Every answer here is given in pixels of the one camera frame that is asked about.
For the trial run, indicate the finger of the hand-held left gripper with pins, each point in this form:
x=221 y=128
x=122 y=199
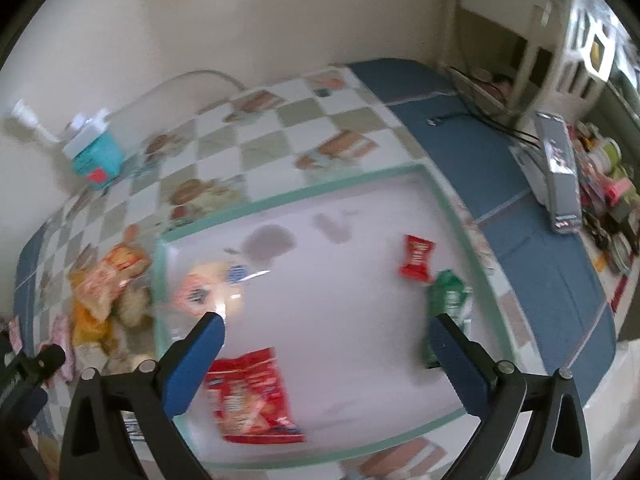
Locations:
x=25 y=407
x=47 y=362

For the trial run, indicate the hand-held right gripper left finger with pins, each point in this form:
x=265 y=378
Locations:
x=195 y=365

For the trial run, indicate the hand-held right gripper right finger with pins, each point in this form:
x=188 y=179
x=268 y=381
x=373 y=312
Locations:
x=457 y=365

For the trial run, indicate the yellow cake packet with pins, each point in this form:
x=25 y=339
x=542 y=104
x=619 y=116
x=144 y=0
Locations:
x=90 y=327

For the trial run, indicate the large red snack packet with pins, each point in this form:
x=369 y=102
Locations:
x=250 y=395

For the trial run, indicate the light green snack packet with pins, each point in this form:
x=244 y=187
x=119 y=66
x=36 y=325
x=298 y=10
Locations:
x=447 y=295

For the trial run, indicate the white bun packet red label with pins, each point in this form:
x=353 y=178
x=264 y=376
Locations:
x=200 y=290

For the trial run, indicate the green-edged cracker packet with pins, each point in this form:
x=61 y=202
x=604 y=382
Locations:
x=134 y=305

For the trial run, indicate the peach swiss roll packet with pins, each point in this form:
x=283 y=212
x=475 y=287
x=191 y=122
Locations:
x=97 y=290

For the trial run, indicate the small red snack packet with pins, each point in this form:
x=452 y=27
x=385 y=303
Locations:
x=416 y=258

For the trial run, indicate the orange-red snack packet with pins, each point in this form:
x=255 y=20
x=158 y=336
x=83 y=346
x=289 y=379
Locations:
x=122 y=257

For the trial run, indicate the white tray with green rim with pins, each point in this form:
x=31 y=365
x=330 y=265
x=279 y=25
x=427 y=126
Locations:
x=350 y=285

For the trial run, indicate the white box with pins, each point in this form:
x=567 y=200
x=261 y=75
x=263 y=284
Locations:
x=527 y=170

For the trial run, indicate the teal box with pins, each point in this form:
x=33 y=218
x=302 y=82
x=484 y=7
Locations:
x=100 y=160

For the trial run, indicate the grey long box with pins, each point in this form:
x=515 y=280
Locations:
x=557 y=175

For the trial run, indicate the white power strip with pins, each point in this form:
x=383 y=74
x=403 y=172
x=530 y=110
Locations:
x=85 y=135

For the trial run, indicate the pile of assorted containers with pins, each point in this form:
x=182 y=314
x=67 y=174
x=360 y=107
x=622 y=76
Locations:
x=605 y=185

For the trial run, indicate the printed checkered tablecloth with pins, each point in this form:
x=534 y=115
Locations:
x=300 y=115

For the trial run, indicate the white furniture frame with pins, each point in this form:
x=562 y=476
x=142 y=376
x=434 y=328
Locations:
x=530 y=60

